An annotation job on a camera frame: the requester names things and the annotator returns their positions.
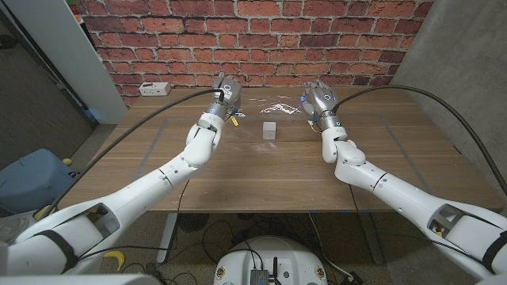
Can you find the white wall panel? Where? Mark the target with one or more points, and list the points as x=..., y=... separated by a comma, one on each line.
x=59, y=47

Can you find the black plug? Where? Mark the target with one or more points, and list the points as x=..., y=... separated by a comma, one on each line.
x=354, y=278

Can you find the small yellow-green ball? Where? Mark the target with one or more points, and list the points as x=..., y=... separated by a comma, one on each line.
x=67, y=161

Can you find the grey white sneaker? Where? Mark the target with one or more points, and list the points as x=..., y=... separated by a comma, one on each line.
x=12, y=227

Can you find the red brick print backdrop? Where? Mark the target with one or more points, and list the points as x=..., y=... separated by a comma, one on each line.
x=257, y=39

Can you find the grey table leg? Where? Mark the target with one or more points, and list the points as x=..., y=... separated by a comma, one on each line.
x=370, y=237

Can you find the yellow banana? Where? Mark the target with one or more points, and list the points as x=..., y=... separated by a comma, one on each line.
x=117, y=257

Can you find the small white block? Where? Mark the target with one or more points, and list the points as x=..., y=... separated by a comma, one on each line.
x=269, y=130

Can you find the white table leg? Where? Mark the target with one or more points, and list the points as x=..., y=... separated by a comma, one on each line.
x=168, y=233

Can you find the black and yellow object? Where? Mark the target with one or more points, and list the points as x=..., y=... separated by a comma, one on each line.
x=41, y=213

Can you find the white power strip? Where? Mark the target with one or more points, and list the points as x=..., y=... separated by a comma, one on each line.
x=154, y=89

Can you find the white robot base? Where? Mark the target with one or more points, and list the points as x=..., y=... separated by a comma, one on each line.
x=293, y=257

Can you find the black electronics box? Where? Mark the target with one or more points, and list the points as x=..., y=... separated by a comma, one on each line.
x=259, y=277

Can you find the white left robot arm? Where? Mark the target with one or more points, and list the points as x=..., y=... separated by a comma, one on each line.
x=150, y=186

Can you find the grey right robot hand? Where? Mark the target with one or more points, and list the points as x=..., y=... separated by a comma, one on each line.
x=322, y=101

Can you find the clear cellophane sheet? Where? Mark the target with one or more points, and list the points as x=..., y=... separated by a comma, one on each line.
x=281, y=108

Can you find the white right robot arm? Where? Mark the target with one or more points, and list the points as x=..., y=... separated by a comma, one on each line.
x=396, y=194

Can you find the black round floor object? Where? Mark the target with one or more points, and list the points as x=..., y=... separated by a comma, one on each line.
x=194, y=222

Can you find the white robot torso edge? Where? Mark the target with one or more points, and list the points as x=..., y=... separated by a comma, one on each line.
x=79, y=280

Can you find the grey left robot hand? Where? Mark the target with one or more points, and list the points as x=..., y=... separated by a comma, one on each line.
x=229, y=91

